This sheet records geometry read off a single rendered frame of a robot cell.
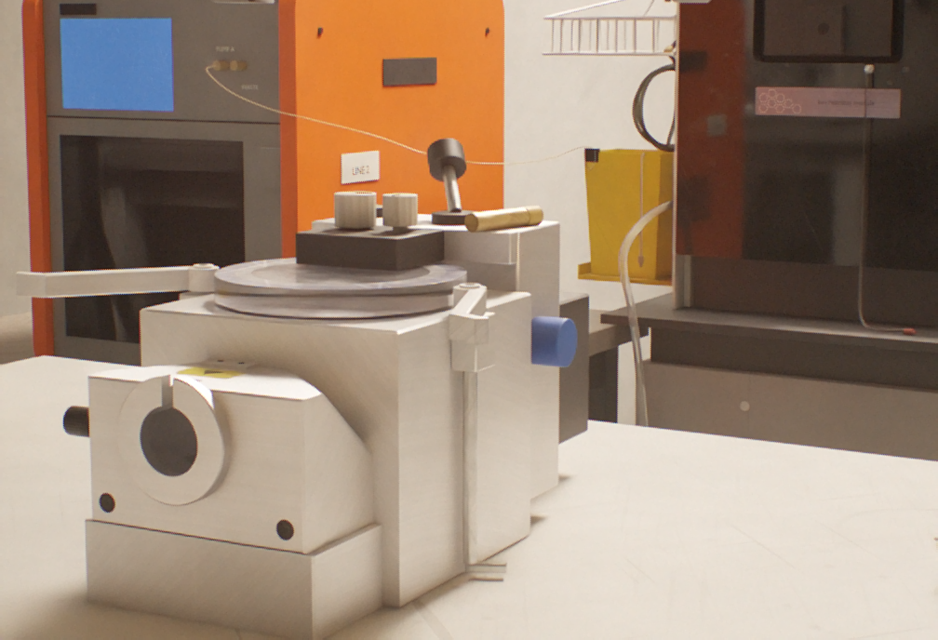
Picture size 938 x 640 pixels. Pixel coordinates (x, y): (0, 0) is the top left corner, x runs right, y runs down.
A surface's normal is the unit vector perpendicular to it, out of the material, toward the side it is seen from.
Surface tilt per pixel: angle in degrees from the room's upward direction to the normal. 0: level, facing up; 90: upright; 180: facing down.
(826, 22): 90
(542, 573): 0
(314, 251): 90
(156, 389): 90
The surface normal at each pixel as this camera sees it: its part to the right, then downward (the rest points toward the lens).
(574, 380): 0.89, 0.07
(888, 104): -0.50, 0.12
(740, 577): 0.00, -0.99
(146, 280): 0.36, 0.13
